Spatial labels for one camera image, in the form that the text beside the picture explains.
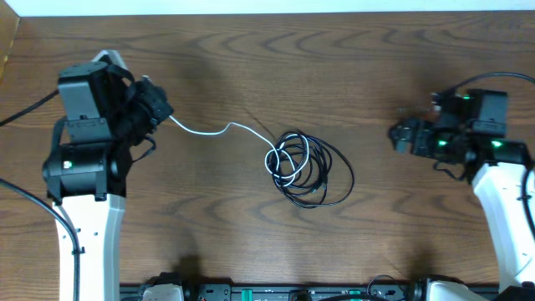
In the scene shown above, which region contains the black usb cable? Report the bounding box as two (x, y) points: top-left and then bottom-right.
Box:
(269, 130), (356, 209)

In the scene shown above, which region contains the white usb cable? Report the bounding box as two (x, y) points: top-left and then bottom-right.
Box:
(166, 115), (311, 188)

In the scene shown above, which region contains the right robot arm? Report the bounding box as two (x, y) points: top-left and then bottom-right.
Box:
(388, 89), (534, 300)

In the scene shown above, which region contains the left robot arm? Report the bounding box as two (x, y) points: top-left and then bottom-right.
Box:
(43, 59), (173, 300)

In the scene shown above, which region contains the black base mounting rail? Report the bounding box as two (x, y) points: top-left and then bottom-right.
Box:
(119, 283), (502, 301)

